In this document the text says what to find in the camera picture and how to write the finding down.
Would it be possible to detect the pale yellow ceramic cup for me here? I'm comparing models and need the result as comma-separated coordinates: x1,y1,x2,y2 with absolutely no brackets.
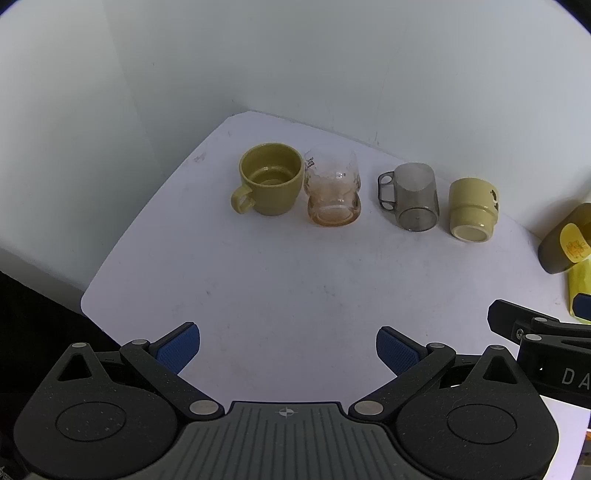
448,178,501,243

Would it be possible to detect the grey transparent plastic cup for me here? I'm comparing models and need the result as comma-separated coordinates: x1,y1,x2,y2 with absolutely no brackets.
377,162,441,232

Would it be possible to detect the olive green ceramic mug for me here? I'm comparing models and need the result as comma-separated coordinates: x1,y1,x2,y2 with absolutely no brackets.
230,142,306,217

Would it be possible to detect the olive cup with yellow label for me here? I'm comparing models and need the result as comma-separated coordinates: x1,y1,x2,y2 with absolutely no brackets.
537,202,591,322

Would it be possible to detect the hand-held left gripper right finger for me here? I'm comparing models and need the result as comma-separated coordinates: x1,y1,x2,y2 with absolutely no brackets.
348,326,537,419

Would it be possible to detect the pink patterned glass cup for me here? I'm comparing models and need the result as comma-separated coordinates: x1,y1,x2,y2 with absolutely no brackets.
302,148,363,227

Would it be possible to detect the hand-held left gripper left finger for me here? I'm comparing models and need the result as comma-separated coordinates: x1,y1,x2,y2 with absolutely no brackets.
44,322,221,417

